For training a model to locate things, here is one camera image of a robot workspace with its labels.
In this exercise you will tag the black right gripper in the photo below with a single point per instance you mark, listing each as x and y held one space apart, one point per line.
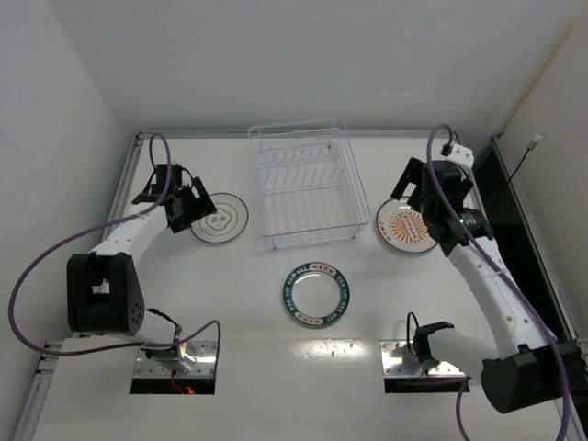
414 182

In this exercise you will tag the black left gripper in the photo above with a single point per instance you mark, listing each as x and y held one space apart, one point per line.
191 209

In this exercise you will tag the white plate with orange sunburst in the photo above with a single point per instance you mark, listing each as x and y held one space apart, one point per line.
403 228

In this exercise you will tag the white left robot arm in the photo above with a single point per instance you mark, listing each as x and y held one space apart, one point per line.
104 293

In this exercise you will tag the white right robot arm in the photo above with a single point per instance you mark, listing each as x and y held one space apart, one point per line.
525 366

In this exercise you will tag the white plate with black rings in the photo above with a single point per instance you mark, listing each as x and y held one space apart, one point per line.
226 224

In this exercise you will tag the dark green rimmed plate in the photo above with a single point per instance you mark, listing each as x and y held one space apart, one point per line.
316 295

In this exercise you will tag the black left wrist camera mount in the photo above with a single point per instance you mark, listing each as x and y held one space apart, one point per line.
158 186

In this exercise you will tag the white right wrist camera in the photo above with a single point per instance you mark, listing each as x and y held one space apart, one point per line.
458 154

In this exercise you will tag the white wire dish rack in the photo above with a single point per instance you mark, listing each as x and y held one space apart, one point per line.
310 190

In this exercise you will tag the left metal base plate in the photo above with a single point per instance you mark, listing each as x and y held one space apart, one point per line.
202 353

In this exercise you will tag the metal base plate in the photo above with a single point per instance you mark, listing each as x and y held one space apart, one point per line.
202 353
398 363

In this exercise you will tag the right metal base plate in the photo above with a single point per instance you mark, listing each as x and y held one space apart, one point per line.
398 363

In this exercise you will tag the aluminium table frame rail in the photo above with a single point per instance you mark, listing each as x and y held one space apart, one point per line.
30 415

